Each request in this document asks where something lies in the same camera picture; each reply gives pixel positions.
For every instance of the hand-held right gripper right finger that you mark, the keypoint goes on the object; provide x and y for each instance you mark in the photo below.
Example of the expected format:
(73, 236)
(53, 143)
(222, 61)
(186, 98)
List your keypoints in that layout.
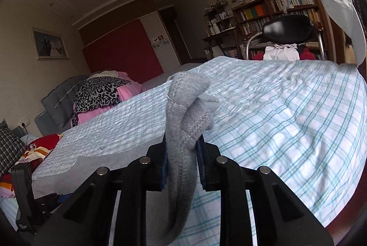
(201, 168)

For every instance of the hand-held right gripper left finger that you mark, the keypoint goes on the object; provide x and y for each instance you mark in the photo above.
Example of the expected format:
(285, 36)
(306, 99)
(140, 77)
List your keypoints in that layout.
(163, 174)

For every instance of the grey knitted sock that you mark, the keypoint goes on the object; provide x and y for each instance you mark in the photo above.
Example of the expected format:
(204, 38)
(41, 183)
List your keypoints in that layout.
(183, 120)

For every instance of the black checked pillow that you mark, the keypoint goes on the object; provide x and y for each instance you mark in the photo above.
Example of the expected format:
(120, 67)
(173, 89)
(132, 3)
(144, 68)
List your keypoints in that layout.
(8, 145)

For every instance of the red patterned cloth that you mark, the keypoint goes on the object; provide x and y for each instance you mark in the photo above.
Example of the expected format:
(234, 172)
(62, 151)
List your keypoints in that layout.
(43, 144)

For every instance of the pink blanket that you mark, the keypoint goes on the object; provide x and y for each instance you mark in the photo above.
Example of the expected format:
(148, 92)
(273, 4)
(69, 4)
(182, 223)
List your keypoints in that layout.
(129, 91)

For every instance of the grey padded cushion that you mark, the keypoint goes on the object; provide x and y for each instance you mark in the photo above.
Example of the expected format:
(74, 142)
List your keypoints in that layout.
(61, 99)

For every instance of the leopard print cloth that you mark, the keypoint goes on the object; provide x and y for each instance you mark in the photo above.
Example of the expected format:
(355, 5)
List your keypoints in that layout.
(97, 94)

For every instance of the red and brown wardrobe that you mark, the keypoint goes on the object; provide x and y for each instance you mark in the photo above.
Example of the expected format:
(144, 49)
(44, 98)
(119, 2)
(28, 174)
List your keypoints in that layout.
(126, 48)

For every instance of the dark wooden door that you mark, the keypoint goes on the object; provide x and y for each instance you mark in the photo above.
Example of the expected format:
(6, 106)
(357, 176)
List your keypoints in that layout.
(175, 34)

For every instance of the wooden desk shelf with bottles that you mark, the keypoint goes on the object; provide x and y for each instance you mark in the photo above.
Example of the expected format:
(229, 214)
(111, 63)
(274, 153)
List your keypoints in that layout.
(219, 31)

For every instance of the white cloth on chair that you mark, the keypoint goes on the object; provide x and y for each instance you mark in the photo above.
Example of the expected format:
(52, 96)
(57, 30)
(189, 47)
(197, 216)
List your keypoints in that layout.
(281, 53)

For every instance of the wooden bookshelf with books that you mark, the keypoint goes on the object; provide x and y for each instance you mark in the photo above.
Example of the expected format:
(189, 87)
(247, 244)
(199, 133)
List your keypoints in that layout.
(286, 1)

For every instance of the white wall socket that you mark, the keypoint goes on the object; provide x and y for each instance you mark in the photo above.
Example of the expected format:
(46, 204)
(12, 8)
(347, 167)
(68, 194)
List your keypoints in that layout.
(25, 121)

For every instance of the framed wall photo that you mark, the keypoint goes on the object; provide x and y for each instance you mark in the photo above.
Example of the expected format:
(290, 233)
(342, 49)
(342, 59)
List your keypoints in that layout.
(49, 44)

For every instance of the black chair with metal frame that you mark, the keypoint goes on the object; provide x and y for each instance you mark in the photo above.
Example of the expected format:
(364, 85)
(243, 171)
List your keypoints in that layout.
(286, 29)

